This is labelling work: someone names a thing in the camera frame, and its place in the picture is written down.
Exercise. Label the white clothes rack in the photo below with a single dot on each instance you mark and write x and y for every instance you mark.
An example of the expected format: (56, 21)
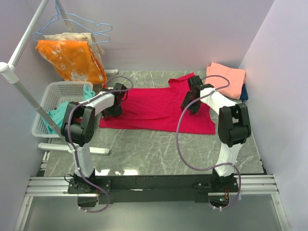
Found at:
(34, 72)

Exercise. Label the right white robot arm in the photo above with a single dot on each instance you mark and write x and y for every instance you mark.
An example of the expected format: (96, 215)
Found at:
(233, 123)

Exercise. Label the magenta t-shirt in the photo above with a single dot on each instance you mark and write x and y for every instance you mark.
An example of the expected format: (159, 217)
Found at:
(160, 109)

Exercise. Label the teal t-shirt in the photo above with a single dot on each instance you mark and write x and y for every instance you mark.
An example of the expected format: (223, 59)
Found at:
(56, 115)

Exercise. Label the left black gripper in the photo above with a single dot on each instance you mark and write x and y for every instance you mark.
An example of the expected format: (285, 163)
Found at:
(116, 113)

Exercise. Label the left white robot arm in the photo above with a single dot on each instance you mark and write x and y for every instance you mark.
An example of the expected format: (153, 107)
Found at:
(79, 124)

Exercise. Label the folded salmon t-shirt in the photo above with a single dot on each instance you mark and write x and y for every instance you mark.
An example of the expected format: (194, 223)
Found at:
(236, 77)

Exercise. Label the orange tie-dye cloth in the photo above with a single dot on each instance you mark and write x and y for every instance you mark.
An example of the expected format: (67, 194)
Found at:
(73, 60)

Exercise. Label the white plastic laundry basket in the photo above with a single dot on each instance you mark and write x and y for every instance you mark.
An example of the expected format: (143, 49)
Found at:
(55, 94)

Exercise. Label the aluminium frame rail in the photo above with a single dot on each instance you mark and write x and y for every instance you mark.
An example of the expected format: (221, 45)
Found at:
(57, 186)

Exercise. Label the folded navy t-shirt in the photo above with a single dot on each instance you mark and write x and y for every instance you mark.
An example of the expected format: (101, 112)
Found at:
(244, 94)

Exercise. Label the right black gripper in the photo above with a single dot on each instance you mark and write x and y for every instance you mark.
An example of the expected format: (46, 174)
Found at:
(185, 101)

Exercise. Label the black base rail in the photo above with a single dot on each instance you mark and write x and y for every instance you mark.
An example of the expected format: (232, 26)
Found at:
(159, 188)

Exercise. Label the beige cloth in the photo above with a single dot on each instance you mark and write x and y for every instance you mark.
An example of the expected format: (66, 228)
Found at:
(93, 45)

